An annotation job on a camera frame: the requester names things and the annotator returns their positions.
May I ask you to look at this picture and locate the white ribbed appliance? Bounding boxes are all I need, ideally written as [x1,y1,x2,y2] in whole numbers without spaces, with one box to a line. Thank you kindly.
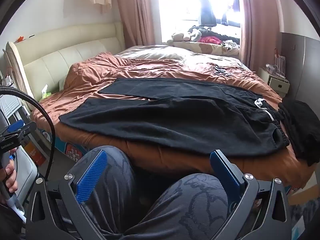
[0,96,32,130]

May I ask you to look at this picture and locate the cream nightstand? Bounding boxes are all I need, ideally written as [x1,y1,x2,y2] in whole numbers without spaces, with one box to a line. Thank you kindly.
[257,66,290,97]

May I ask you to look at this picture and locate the pink curtain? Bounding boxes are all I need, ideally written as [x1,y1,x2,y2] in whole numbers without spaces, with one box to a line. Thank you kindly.
[239,0,283,73]
[114,0,163,55]

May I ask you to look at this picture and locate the black flexible hose cable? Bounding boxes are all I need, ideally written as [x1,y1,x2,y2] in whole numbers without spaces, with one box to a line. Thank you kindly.
[0,85,56,180]

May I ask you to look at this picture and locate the person's left hand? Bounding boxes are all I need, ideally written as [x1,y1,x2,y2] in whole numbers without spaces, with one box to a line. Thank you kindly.
[0,164,20,204]

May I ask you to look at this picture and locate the dark clothes pile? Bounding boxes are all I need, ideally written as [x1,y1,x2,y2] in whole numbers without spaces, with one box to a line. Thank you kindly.
[187,25,240,43]

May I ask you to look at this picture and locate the black jeans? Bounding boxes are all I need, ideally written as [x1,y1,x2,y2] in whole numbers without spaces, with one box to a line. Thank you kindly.
[59,78,290,157]

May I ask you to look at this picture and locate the person's grey patterned trousers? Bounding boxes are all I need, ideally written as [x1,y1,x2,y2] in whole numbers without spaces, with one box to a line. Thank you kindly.
[66,145,229,240]

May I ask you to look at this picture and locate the bear print cushion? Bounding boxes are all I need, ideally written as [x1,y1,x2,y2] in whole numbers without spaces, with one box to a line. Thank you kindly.
[162,40,240,55]

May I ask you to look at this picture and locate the light grey container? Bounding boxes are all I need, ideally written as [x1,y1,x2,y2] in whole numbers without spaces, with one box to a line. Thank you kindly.
[10,145,38,205]

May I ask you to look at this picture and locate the cream padded bed headboard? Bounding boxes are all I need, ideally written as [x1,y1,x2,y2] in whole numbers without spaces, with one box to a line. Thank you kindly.
[5,22,125,110]

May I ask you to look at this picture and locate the orange blanket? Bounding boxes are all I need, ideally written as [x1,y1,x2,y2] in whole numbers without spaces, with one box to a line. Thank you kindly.
[30,52,317,189]

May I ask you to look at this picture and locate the orange box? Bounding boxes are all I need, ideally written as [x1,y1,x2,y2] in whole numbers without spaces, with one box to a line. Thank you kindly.
[24,140,47,165]

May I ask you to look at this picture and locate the white plug with cables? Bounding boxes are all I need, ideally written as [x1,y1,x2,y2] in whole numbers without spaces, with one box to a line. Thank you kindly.
[0,66,17,87]

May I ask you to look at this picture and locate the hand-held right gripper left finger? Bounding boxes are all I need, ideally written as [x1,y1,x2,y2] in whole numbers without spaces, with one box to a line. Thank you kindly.
[25,149,110,240]

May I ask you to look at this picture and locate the green tissue pack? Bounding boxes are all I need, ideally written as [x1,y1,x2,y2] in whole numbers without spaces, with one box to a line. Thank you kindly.
[40,85,52,100]

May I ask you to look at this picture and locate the cartoon print storage box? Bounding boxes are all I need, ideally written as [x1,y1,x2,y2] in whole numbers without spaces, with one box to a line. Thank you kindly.
[56,136,87,162]

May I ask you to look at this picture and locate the beige grey duvet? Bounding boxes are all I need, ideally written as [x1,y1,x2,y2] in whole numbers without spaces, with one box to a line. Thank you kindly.
[114,44,244,67]

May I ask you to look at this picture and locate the small black items with cables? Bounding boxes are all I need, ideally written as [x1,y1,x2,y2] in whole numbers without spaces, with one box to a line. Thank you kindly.
[211,65,233,77]

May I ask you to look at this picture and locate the white plush toy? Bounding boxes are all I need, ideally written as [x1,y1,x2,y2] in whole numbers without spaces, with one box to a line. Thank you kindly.
[171,31,192,42]

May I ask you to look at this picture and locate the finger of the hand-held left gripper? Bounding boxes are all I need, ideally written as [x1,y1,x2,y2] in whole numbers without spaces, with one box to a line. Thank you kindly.
[6,119,37,137]

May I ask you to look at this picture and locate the stack of folded black clothes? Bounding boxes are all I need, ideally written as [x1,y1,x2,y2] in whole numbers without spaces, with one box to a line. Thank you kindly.
[277,97,320,167]

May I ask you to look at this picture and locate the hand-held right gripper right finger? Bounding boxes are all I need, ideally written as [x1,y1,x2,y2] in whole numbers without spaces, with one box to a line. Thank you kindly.
[209,149,293,240]

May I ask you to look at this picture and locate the dark grey wardrobe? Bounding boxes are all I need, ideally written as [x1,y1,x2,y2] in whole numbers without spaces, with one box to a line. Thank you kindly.
[279,32,320,110]

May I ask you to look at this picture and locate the red cloth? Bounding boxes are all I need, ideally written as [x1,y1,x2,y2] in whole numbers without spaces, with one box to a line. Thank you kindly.
[200,35,222,45]

